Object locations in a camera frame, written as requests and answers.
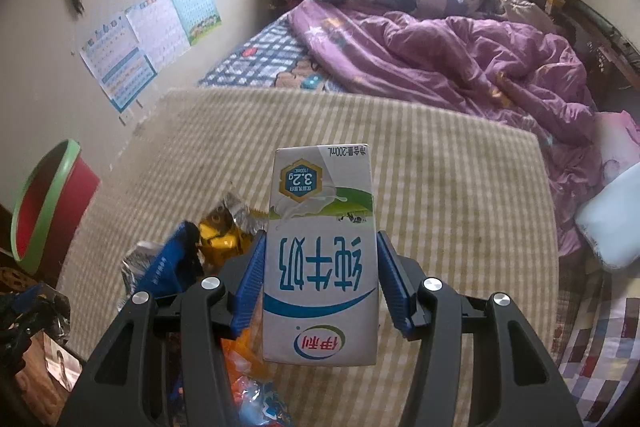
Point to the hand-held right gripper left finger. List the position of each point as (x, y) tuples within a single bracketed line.
[(247, 287)]

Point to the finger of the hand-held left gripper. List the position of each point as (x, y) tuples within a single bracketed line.
[(20, 299)]

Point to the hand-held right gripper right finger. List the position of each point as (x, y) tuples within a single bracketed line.
[(395, 287)]

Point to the white milk carton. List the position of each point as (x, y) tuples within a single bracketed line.
[(320, 267)]

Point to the red bucket with green rim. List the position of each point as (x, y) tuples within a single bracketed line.
[(75, 187)]

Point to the yellow snack wrapper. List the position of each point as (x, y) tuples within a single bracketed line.
[(220, 237)]

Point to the orange snack packet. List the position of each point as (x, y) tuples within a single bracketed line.
[(240, 357)]

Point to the carved wooden chair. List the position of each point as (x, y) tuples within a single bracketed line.
[(27, 372)]

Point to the blue snack wrapper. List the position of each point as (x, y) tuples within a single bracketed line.
[(170, 262)]

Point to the colourful snack packet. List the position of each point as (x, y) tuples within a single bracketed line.
[(265, 402)]

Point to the beige striped mat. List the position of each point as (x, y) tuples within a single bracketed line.
[(400, 157)]

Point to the patchwork checked sheet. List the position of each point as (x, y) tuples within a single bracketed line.
[(600, 342)]

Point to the white pillow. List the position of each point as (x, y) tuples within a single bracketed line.
[(610, 217)]

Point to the purple quilt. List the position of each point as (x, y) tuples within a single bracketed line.
[(425, 57)]

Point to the blue plaid bed sheet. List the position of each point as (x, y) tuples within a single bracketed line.
[(260, 52)]

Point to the pink cloth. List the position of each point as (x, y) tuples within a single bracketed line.
[(617, 142)]

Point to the beige pillow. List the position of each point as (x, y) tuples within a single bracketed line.
[(525, 9)]

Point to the dark wooden headboard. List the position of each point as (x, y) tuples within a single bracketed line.
[(600, 37)]

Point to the blue-bordered wall poster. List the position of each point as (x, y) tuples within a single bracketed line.
[(120, 62)]

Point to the white wall poster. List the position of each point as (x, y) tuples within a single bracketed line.
[(157, 27)]

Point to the green wall poster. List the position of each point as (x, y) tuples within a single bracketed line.
[(195, 7)]

